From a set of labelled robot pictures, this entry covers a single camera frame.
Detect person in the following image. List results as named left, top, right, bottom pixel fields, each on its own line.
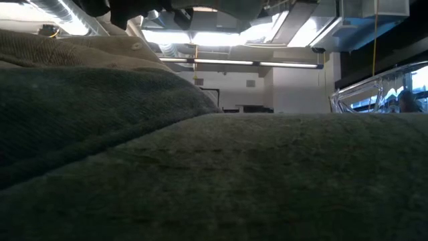
left=397, top=89, right=423, bottom=114

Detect black stand frame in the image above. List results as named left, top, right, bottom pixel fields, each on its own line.
left=199, top=87, right=221, bottom=108

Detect dark desk furniture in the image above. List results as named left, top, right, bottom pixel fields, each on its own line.
left=222, top=104, right=275, bottom=114

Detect tan baseball cap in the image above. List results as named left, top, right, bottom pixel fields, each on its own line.
left=0, top=28, right=177, bottom=73

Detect silver rectangular air duct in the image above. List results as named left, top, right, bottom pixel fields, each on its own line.
left=240, top=0, right=411, bottom=53

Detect long ceiling light fixture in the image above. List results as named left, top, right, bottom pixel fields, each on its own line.
left=158, top=56, right=324, bottom=70

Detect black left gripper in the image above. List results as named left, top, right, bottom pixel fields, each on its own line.
left=110, top=0, right=173, bottom=30

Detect yellow hanging cable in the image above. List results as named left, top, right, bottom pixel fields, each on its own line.
left=372, top=0, right=379, bottom=77

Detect clear plastic bin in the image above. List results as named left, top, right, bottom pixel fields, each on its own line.
left=329, top=61, right=428, bottom=114

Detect green baseball cap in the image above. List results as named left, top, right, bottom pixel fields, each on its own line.
left=0, top=66, right=428, bottom=241

